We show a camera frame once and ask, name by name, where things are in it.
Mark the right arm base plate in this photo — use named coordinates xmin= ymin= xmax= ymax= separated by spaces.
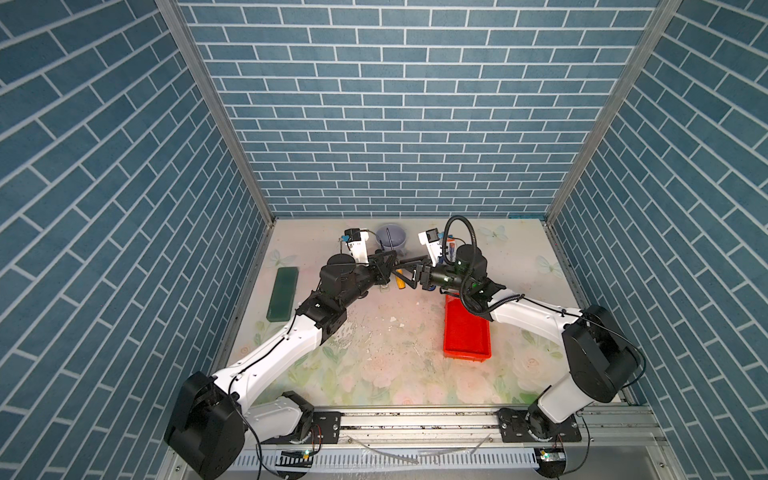
xmin=496 ymin=407 xmax=582 ymax=443

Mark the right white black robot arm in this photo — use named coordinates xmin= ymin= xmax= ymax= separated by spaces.
xmin=396 ymin=245 xmax=646 ymax=440

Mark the packaged pen blister pack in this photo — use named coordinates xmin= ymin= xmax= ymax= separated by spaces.
xmin=443 ymin=235 xmax=465 ymax=263

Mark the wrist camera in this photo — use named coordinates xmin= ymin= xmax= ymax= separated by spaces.
xmin=342 ymin=228 xmax=369 ymax=265
xmin=418 ymin=228 xmax=443 ymax=266

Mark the yellow handled screwdriver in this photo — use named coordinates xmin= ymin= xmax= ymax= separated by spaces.
xmin=395 ymin=270 xmax=406 ymax=290

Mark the red plastic bin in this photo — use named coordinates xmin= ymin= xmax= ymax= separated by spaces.
xmin=443 ymin=296 xmax=492 ymax=362

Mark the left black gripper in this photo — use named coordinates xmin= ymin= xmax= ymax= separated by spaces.
xmin=337 ymin=249 xmax=398 ymax=312

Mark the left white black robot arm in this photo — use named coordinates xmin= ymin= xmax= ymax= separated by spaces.
xmin=164 ymin=251 xmax=398 ymax=479

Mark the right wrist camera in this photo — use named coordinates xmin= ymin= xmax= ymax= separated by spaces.
xmin=418 ymin=228 xmax=443 ymax=266

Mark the aluminium front rail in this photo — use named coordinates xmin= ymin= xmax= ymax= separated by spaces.
xmin=155 ymin=404 xmax=679 ymax=478

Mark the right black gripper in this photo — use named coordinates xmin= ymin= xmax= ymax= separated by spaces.
xmin=393 ymin=256 xmax=472 ymax=296

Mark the dark green rectangular block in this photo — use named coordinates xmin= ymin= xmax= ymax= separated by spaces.
xmin=266 ymin=267 xmax=299 ymax=323

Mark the lavender cup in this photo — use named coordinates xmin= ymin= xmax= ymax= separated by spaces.
xmin=375 ymin=224 xmax=407 ymax=255

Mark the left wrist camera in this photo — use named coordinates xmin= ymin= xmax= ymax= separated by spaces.
xmin=342 ymin=228 xmax=369 ymax=265

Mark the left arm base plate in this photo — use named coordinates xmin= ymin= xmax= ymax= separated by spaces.
xmin=265 ymin=411 xmax=343 ymax=446

